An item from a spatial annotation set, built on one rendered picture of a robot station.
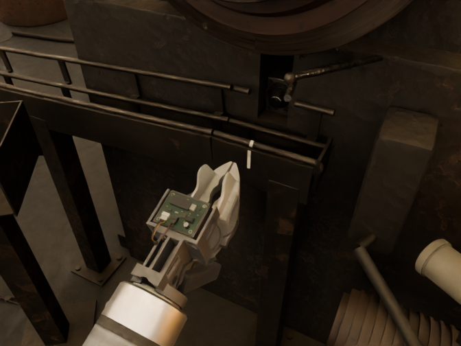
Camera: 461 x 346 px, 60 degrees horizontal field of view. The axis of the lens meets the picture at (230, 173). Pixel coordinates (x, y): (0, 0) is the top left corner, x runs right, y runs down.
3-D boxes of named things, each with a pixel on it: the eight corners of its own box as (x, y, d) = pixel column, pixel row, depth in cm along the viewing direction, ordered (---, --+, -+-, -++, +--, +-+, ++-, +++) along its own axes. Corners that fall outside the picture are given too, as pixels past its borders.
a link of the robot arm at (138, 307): (178, 357, 48) (114, 323, 51) (197, 318, 50) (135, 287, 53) (156, 342, 41) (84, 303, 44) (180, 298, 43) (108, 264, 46)
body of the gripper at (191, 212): (222, 202, 48) (171, 296, 42) (232, 232, 55) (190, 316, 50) (168, 182, 50) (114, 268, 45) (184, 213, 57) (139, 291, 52)
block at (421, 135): (358, 205, 80) (389, 99, 64) (399, 219, 77) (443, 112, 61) (344, 243, 73) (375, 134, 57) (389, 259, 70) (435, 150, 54)
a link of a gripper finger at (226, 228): (247, 199, 54) (219, 256, 51) (248, 204, 56) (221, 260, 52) (217, 188, 56) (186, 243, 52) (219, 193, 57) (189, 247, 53)
